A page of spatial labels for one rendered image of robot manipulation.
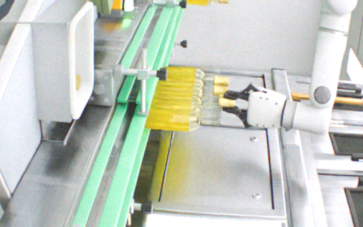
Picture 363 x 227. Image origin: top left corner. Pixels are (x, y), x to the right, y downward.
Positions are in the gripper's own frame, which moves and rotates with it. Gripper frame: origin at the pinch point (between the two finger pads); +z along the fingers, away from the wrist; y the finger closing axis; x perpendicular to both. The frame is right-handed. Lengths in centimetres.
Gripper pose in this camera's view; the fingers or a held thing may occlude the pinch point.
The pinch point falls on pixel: (230, 101)
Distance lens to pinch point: 151.0
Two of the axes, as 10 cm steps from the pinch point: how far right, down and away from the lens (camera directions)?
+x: -3.3, 4.3, -8.4
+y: 0.5, -8.8, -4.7
